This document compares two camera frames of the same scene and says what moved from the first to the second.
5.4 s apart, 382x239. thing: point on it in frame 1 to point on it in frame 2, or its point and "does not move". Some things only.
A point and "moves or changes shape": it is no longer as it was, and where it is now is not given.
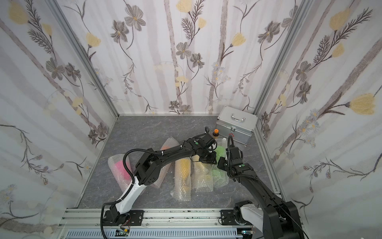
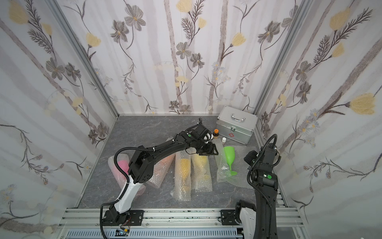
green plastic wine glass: (220, 176) moves or changes shape
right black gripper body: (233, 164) to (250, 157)
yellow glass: (201, 175) does not move
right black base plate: (228, 217) does not move
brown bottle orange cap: (216, 133) does not move
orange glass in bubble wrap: (170, 143) does not move
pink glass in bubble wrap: (121, 176) does not move
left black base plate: (135, 218) does not move
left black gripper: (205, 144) to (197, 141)
